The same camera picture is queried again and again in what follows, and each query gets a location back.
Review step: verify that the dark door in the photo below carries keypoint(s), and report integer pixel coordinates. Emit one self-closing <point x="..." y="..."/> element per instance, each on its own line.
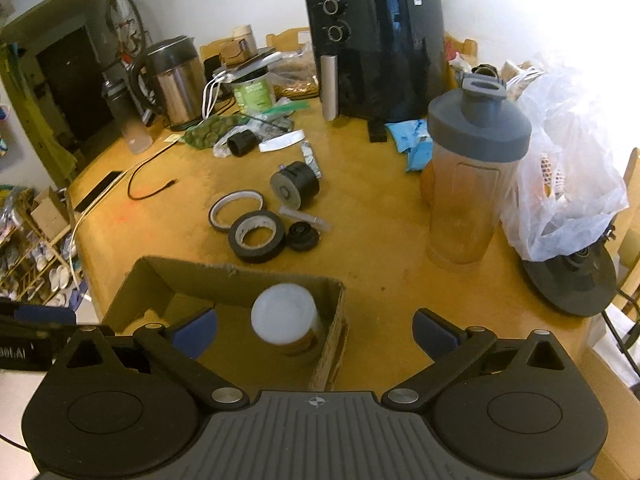
<point x="75" y="85"/>

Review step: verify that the black round base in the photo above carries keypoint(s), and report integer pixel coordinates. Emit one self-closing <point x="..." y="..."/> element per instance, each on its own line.
<point x="575" y="285"/>

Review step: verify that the green label canister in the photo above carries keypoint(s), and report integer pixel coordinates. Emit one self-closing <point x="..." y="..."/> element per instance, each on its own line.
<point x="254" y="94"/>

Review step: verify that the clear plastic tube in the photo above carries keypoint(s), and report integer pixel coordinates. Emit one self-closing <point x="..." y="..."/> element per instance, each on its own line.
<point x="315" y="221"/>

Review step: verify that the clear snack bag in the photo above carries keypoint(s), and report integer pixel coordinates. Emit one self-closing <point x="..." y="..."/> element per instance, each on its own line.
<point x="297" y="82"/>

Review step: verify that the black cylinder roller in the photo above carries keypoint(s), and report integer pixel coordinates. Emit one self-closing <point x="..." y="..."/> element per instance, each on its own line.
<point x="295" y="185"/>

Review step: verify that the green plastic strip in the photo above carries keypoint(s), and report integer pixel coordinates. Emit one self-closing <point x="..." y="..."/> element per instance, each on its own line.
<point x="280" y="107"/>

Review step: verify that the shoe rack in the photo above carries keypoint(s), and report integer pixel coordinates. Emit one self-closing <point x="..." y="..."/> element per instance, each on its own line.
<point x="35" y="250"/>

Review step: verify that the black pipe connector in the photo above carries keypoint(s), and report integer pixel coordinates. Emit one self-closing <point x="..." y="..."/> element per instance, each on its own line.
<point x="242" y="143"/>

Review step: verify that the brown cardboard box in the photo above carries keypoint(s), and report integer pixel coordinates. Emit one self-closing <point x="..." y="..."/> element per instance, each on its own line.
<point x="200" y="280"/>

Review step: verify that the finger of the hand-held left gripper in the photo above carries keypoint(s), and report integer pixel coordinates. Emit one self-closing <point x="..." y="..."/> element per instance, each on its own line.
<point x="45" y="316"/>

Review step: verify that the brown tape roll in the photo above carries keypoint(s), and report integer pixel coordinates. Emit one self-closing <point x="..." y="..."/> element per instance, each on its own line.
<point x="235" y="50"/>

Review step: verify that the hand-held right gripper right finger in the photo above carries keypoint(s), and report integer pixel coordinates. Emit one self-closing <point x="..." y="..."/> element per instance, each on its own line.
<point x="432" y="334"/>

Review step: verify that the white plastic bag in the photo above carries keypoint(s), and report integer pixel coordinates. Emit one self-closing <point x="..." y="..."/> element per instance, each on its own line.
<point x="565" y="160"/>

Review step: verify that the black air fryer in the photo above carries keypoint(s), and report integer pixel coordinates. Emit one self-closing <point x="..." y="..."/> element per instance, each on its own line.
<point x="385" y="50"/>

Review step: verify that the silver stick packet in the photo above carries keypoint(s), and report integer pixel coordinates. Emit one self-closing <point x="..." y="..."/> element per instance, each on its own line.
<point x="311" y="160"/>

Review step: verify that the steel electric kettle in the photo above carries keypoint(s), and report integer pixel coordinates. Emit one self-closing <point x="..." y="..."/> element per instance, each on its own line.
<point x="175" y="85"/>

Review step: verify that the orange apple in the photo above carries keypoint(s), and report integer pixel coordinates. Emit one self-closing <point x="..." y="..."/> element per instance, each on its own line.
<point x="426" y="187"/>

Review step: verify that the small black box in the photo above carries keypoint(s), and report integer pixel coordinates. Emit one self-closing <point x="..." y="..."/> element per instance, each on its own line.
<point x="377" y="132"/>

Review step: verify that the white flat board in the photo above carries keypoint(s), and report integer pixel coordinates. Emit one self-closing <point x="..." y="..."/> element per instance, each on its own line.
<point x="250" y="66"/>

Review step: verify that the bicycle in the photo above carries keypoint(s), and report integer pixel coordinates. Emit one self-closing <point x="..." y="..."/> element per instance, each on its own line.
<point x="125" y="20"/>

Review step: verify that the white curved band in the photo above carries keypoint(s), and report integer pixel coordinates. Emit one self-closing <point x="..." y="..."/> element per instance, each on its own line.
<point x="282" y="141"/>

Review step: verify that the small black wheel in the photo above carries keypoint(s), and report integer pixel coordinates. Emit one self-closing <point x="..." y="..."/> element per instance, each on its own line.
<point x="302" y="236"/>

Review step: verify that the clear water bottle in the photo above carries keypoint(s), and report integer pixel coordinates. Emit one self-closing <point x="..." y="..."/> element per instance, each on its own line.
<point x="131" y="125"/>

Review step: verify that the green bag of nuts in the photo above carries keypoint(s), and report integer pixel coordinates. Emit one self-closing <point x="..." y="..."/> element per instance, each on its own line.
<point x="207" y="132"/>

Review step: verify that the black tape roll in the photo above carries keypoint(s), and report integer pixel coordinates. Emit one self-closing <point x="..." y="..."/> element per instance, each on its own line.
<point x="240" y="246"/>

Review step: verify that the grey lid shaker bottle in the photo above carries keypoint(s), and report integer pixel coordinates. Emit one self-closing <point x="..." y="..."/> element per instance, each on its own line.
<point x="467" y="195"/>

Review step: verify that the beige paper roll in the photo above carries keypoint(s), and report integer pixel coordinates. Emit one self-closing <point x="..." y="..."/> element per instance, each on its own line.
<point x="245" y="32"/>

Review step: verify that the white lid jar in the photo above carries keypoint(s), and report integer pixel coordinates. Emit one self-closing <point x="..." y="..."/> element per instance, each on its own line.
<point x="285" y="315"/>

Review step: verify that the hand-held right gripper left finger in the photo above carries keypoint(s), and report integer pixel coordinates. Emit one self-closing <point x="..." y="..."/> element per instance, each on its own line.
<point x="196" y="334"/>

